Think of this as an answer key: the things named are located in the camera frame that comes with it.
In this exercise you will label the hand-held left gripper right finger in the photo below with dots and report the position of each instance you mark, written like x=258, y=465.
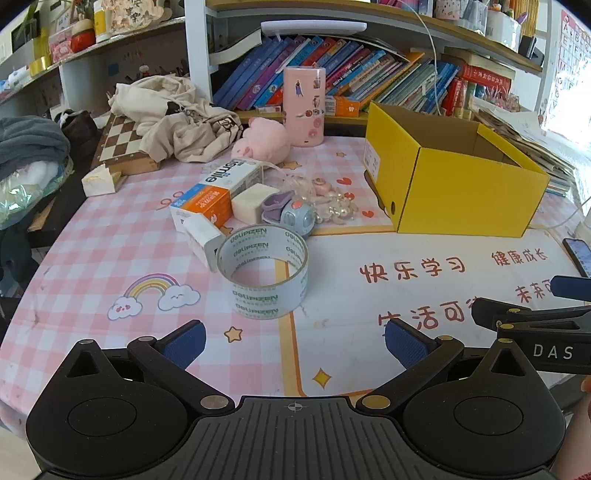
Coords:
x=406, y=345

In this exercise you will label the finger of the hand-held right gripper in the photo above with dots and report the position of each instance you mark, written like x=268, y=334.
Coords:
x=572, y=288
x=498, y=314

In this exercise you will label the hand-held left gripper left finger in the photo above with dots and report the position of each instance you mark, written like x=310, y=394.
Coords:
x=184, y=345

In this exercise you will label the clear packing tape roll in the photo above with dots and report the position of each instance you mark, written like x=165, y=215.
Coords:
x=258, y=300

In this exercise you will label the white power adapter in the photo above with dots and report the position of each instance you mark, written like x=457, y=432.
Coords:
x=203, y=237

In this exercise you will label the yellow cardboard box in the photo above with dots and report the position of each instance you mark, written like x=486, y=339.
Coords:
x=461, y=194

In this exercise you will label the pearl ribbon hair accessory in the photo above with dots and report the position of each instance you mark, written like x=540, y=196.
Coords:
x=337, y=210

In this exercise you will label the white soap block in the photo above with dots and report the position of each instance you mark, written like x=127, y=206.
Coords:
x=251, y=203

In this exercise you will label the white orange toothpaste box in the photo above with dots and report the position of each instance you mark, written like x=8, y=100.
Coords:
x=217, y=180

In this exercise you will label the purple blue toy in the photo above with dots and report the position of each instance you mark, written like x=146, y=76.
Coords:
x=295, y=217

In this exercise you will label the pink sticker cylinder container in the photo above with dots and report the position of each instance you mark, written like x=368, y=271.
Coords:
x=302, y=115

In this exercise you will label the person's right hand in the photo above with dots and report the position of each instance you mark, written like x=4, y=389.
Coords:
x=577, y=443

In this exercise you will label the black smartphone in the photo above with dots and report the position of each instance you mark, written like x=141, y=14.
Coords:
x=579, y=256

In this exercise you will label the pink checked desk mat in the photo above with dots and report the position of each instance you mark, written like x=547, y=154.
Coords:
x=115, y=240

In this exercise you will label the stack of magazines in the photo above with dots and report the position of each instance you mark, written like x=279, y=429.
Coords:
x=531, y=138

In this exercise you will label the cream cloth bag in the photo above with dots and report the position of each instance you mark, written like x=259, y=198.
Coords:
x=184, y=134

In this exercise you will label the wooden chessboard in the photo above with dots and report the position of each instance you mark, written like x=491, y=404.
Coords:
x=120, y=143

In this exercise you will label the iridescent plastic bag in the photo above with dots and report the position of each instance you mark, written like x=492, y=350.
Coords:
x=23, y=198

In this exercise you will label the pink plush toy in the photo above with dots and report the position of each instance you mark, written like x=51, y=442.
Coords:
x=263, y=138

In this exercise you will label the dark brown bag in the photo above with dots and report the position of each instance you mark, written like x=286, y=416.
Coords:
x=81, y=129

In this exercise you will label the small orange white box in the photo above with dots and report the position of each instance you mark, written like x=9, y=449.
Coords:
x=346, y=106

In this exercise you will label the grey blanket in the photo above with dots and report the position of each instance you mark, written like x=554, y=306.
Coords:
x=27, y=138

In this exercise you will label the white pen holder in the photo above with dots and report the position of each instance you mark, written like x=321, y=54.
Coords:
x=503, y=30

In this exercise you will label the row of colourful books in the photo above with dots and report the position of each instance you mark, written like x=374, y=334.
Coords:
x=369, y=69

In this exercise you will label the white bookshelf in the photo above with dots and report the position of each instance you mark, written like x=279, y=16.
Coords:
x=198, y=46

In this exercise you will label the white lamp bar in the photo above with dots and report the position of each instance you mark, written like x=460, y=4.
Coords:
x=314, y=26

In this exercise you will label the alphabet wall poster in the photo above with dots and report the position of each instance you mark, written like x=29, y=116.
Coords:
x=570, y=55

